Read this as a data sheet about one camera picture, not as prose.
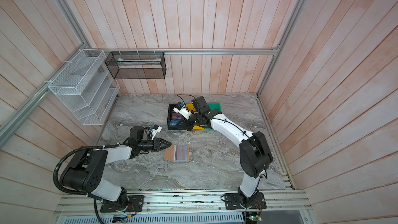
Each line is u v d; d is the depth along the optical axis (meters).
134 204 0.73
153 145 0.78
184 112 0.75
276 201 0.76
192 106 0.72
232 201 0.73
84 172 0.45
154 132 0.84
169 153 0.86
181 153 0.90
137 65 1.03
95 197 0.53
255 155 0.47
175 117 1.04
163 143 0.83
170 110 1.05
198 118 0.67
